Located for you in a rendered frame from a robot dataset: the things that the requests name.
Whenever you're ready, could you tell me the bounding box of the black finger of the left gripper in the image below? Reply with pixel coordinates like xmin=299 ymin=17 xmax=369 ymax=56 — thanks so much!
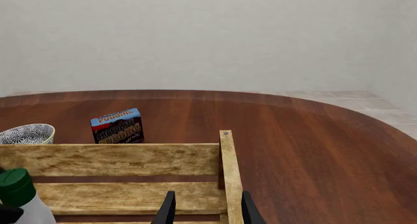
xmin=0 ymin=204 xmax=25 ymax=224

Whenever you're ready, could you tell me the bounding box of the black white patterned bowl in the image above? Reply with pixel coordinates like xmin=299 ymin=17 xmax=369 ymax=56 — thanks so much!
xmin=0 ymin=123 xmax=56 ymax=146

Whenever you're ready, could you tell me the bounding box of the chocolate pudding box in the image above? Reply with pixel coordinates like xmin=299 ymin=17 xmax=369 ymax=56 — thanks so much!
xmin=90 ymin=107 xmax=145 ymax=145

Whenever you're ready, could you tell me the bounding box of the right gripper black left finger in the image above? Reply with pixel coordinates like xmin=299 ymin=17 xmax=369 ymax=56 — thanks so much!
xmin=150 ymin=190 xmax=177 ymax=224

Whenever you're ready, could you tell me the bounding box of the white bottle with green cap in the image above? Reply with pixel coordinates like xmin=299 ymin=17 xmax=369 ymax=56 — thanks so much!
xmin=0 ymin=167 xmax=58 ymax=224

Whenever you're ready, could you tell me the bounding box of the wooden slat tray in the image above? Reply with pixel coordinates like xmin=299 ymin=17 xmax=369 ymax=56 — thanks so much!
xmin=0 ymin=130 xmax=244 ymax=224

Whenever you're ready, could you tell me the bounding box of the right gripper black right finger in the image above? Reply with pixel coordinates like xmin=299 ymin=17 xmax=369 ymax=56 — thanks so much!
xmin=241 ymin=190 xmax=266 ymax=224

